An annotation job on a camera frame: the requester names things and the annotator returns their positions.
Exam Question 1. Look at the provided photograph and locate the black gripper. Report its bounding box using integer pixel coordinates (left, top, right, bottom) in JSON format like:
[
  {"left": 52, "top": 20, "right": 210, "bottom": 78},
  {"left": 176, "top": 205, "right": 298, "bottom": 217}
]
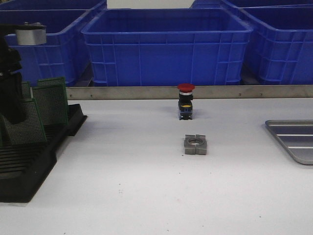
[{"left": 0, "top": 24, "right": 25, "bottom": 124}]

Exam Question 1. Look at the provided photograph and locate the green perforated circuit board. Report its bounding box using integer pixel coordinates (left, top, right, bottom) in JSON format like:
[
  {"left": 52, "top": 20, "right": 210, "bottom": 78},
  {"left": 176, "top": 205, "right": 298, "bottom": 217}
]
[
  {"left": 0, "top": 98, "right": 47, "bottom": 145},
  {"left": 33, "top": 84, "right": 68, "bottom": 126}
]

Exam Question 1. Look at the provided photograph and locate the rear left green circuit board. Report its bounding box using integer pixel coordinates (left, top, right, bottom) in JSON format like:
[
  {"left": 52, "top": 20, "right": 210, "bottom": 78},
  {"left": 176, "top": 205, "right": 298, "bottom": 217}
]
[{"left": 22, "top": 81, "right": 31, "bottom": 99}]

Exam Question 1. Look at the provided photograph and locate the rear right green circuit board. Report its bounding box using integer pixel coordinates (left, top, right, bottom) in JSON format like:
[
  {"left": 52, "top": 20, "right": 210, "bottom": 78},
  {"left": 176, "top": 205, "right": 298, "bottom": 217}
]
[{"left": 37, "top": 76, "right": 66, "bottom": 87}]

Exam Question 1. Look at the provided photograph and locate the black slotted board rack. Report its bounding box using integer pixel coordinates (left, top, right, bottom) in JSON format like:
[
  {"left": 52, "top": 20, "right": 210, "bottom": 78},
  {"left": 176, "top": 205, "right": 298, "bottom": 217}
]
[{"left": 0, "top": 104, "right": 87, "bottom": 203}]

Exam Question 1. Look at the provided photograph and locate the silver metal tray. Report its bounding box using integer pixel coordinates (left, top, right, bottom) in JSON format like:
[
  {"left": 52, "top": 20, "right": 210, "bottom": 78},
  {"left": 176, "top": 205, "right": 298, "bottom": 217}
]
[{"left": 265, "top": 120, "right": 313, "bottom": 165}]

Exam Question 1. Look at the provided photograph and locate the left blue plastic crate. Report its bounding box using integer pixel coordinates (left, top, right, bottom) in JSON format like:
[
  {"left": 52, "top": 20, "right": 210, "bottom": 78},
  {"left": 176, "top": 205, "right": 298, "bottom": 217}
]
[{"left": 0, "top": 9, "right": 92, "bottom": 86}]

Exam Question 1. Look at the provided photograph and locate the blue plastic crate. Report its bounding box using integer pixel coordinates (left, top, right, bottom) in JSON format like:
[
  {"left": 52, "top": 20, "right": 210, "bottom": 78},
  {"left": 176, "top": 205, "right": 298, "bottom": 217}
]
[
  {"left": 82, "top": 8, "right": 252, "bottom": 87},
  {"left": 239, "top": 7, "right": 313, "bottom": 86},
  {"left": 0, "top": 9, "right": 92, "bottom": 86}
]

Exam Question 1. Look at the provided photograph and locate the far left blue crate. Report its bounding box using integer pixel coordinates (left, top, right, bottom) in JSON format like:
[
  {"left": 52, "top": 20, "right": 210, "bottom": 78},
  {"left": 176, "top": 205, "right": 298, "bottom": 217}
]
[{"left": 0, "top": 0, "right": 107, "bottom": 10}]

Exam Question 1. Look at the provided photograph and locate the red emergency stop button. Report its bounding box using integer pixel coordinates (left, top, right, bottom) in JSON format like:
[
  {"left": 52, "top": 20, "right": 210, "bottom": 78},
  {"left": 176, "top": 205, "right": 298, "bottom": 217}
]
[{"left": 178, "top": 83, "right": 195, "bottom": 120}]

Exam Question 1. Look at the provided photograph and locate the centre blue plastic crate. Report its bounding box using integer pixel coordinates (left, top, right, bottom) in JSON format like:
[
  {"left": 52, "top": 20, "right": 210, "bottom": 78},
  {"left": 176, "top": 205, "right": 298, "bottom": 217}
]
[{"left": 82, "top": 8, "right": 252, "bottom": 87}]

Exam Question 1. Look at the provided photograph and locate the grey metal clamp block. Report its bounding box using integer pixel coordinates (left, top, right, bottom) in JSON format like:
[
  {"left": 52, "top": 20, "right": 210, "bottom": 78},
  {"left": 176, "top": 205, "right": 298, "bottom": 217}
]
[{"left": 184, "top": 135, "right": 207, "bottom": 155}]

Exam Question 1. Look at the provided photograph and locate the far right blue crate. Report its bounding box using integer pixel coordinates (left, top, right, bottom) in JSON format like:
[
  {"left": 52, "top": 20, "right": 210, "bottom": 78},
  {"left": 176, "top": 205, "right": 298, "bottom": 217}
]
[{"left": 191, "top": 0, "right": 313, "bottom": 8}]

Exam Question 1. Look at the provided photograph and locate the right blue plastic crate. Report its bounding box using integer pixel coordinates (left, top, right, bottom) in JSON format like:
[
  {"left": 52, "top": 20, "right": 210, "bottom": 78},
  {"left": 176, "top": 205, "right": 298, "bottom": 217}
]
[{"left": 239, "top": 7, "right": 313, "bottom": 86}]

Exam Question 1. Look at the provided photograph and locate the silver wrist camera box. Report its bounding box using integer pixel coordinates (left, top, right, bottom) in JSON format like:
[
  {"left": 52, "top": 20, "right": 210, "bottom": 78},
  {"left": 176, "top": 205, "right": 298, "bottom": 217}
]
[{"left": 15, "top": 23, "right": 46, "bottom": 46}]

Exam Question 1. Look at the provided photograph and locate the metal table edge rail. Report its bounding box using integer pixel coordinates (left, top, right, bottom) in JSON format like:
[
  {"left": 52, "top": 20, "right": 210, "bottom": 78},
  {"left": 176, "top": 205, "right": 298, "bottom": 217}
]
[{"left": 67, "top": 85, "right": 313, "bottom": 100}]

